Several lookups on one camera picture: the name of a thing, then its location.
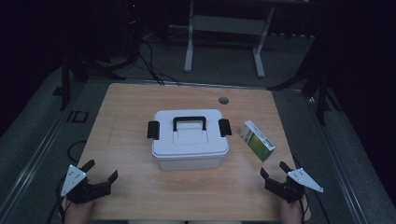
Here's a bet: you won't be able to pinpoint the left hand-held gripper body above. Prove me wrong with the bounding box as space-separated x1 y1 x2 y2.
60 163 112 205

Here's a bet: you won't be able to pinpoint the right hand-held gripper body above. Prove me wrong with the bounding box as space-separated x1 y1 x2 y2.
263 167 324 203

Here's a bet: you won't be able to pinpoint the green and white medicine box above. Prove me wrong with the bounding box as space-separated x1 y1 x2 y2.
239 119 276 162

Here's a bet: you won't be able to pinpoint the white plastic storage box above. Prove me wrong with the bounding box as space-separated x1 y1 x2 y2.
158 152 223 172

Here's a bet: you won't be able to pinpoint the white lid with black handle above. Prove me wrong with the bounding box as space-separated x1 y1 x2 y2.
147 108 233 161

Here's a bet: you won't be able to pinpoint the person's right hand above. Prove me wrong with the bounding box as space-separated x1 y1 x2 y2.
278 199 304 224

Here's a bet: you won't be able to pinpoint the person's left hand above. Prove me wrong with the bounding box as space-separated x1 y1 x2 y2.
63 199 94 224

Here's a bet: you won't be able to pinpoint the black tripod stand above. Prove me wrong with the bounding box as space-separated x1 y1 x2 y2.
266 59 344 127
52 52 127 111

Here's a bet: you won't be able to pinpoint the dark computer tower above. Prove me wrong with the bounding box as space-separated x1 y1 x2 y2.
122 0 144 57

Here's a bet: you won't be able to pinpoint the white metal stand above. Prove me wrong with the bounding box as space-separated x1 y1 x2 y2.
168 0 276 79

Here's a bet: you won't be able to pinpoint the black looped cable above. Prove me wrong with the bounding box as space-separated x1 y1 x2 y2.
66 139 88 164

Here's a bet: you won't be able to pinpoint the left hand-held gripper cable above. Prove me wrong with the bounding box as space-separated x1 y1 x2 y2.
46 176 68 224

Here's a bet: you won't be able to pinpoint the hand-held gripper cable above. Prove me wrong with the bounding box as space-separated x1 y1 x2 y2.
46 176 68 224
292 157 331 224

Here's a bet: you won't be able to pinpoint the right hand-held gripper cable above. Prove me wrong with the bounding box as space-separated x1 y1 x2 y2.
292 157 331 224

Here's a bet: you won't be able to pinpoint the black floor cables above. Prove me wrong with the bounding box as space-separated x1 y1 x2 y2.
136 40 183 87

